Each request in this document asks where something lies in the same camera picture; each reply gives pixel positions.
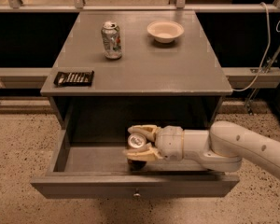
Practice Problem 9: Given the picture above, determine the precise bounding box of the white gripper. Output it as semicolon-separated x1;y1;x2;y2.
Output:
123;124;183;161

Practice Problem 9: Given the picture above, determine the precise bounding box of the orange soda can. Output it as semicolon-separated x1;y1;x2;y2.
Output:
127;133;147;171

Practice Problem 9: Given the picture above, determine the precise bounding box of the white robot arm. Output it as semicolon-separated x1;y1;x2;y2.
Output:
124;121;280;180

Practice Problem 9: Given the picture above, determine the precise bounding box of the metal drawer knob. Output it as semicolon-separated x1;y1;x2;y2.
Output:
133;191;141;198

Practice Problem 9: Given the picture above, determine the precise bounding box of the open grey drawer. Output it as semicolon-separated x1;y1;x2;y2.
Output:
31;130;239;199

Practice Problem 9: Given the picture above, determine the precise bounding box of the silver green soda can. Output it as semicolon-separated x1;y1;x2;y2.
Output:
101;21;122;60

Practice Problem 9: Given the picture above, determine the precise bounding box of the grey cabinet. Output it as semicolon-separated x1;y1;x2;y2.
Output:
40;9;234;133

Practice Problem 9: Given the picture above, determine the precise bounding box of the black snack packet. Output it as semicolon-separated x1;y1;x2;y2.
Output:
54;71;94;87

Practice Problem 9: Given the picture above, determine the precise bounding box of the metal stand rod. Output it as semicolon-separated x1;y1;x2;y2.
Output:
245;45;280;115

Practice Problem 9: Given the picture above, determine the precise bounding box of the white bowl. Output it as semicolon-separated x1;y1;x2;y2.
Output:
147;21;184;44

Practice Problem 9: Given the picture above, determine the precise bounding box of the white cable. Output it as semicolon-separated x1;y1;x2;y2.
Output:
231;1;272;93

